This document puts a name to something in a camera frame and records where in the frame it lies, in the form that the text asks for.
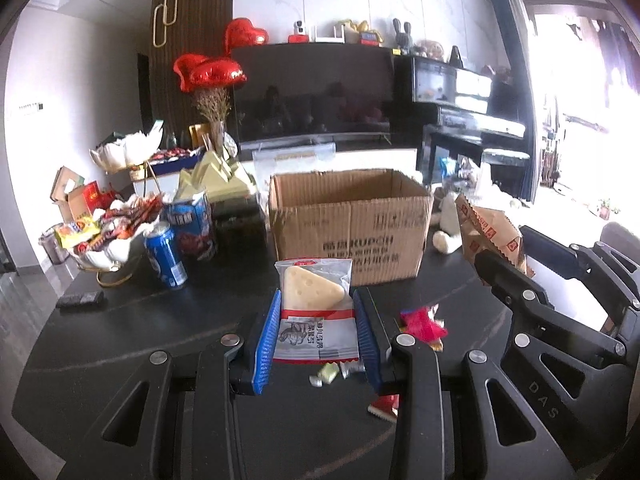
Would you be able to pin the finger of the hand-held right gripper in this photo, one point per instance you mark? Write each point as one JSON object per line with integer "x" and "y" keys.
{"x": 505, "y": 280}
{"x": 550, "y": 255}

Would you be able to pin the blue soda can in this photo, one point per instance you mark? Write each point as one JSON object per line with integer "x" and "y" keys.
{"x": 165, "y": 260}

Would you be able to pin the cheese-shaped cracker packet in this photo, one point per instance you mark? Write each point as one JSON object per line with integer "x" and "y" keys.
{"x": 315, "y": 310}

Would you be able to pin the open cardboard carton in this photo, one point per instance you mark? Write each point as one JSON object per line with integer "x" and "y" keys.
{"x": 67, "y": 190}

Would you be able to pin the white bowl of snacks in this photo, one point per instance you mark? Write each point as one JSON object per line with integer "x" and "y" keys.
{"x": 130, "y": 220}

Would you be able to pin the blue tray of snacks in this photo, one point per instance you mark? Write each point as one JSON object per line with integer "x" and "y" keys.
{"x": 175, "y": 160}

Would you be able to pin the black remote control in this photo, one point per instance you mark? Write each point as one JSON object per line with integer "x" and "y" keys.
{"x": 80, "y": 300}

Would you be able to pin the white small stand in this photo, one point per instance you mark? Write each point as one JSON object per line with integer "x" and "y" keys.
{"x": 327, "y": 37}

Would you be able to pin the green wrapped candy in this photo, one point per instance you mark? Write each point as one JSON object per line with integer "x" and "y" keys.
{"x": 325, "y": 375}

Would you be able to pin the white television cabinet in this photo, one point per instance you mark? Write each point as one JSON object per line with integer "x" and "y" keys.
{"x": 360, "y": 152}

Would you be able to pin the black upright piano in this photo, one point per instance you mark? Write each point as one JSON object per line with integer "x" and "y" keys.
{"x": 450, "y": 90}

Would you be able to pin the yellow snack packet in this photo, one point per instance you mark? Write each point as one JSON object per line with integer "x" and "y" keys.
{"x": 75, "y": 232}

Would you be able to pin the white security camera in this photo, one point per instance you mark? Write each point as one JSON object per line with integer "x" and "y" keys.
{"x": 298, "y": 32}

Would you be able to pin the dried flowers in vase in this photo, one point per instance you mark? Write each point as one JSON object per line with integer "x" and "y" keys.
{"x": 212, "y": 105}

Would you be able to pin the wall switch panel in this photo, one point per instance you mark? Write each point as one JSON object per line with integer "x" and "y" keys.
{"x": 30, "y": 106}

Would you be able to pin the black television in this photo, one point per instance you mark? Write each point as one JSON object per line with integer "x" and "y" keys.
{"x": 315, "y": 95}

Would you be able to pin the yellow gift box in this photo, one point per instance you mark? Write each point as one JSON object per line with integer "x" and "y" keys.
{"x": 200, "y": 135}

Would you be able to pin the white plush toy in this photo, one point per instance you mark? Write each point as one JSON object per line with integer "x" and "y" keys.
{"x": 447, "y": 240}

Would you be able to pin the gold figurine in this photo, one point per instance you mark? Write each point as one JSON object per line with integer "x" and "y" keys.
{"x": 356, "y": 26}

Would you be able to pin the grey chair back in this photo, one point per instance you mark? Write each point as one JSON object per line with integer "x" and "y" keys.
{"x": 622, "y": 240}

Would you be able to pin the blue snack packet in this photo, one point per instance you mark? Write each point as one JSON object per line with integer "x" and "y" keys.
{"x": 448, "y": 169}

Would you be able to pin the orange paper snack bag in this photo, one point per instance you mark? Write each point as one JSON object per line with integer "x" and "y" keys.
{"x": 492, "y": 230}

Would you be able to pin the brown cardboard box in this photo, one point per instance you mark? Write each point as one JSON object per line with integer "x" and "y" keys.
{"x": 350, "y": 230}

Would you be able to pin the clear zip bag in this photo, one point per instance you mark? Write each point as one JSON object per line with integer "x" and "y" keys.
{"x": 295, "y": 157}

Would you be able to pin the dark blue curtain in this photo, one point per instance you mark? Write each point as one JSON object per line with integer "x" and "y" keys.
{"x": 510, "y": 60}

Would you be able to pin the black metronome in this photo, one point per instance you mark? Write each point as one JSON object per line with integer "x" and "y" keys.
{"x": 455, "y": 57}

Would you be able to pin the blue snack bag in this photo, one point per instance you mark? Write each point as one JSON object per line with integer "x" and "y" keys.
{"x": 192, "y": 230}

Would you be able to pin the grey bunny figure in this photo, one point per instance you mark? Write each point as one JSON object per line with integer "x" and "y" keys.
{"x": 401, "y": 37}

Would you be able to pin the black piano bench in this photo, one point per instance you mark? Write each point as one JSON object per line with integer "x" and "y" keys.
{"x": 450, "y": 135}

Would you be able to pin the brown stuffed toy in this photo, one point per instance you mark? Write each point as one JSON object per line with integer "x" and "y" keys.
{"x": 430, "y": 50}

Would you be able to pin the small red candy wrapper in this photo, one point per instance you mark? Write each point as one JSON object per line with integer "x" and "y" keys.
{"x": 422, "y": 325}

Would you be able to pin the grey trash can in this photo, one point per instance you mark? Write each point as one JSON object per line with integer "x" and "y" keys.
{"x": 54, "y": 247}

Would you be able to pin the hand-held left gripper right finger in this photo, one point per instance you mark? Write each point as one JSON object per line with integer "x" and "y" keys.
{"x": 367, "y": 345}

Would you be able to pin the white lotus bowl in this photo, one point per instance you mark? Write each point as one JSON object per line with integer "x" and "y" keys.
{"x": 125, "y": 152}

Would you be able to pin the white petal bowl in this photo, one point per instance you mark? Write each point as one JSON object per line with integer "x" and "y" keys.
{"x": 107, "y": 260}

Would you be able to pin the gold loop wall ornament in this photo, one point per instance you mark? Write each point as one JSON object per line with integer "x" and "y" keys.
{"x": 165, "y": 15}

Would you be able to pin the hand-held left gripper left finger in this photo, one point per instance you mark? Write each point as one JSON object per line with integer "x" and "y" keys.
{"x": 265, "y": 345}

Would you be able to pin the red heart balloon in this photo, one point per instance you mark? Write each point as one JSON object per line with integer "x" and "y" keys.
{"x": 225, "y": 76}
{"x": 187, "y": 72}
{"x": 245, "y": 35}

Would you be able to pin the red snack packet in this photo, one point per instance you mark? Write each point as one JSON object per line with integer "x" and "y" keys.
{"x": 385, "y": 405}

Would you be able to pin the black box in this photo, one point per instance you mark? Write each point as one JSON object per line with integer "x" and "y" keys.
{"x": 240, "y": 225}

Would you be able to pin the silver wrapped candy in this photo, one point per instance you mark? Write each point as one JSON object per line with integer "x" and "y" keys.
{"x": 352, "y": 367}

